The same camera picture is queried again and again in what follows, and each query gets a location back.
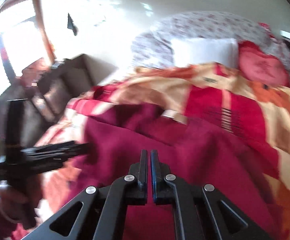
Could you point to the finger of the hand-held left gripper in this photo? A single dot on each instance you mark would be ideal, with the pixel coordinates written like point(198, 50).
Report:
point(60, 152)

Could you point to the wooden window frame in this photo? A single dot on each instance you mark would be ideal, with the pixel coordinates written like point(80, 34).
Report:
point(43, 30)

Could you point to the red embroidered cushion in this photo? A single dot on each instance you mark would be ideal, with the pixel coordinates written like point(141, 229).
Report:
point(262, 67)

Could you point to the maroon knit garment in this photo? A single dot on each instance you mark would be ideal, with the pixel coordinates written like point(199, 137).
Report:
point(185, 155)

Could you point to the orange red printed blanket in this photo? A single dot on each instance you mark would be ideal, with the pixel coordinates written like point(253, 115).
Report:
point(235, 110)

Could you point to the person's left hand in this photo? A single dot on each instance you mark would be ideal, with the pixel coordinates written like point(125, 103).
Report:
point(13, 200)

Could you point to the floral quilt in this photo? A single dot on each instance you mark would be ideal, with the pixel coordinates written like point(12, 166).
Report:
point(197, 25)

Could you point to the white pillow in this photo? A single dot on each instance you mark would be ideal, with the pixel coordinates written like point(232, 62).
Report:
point(205, 51)

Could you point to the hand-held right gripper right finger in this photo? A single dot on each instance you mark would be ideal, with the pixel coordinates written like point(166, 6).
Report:
point(154, 170)

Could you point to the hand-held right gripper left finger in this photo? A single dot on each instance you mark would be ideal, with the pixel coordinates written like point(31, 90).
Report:
point(143, 170)

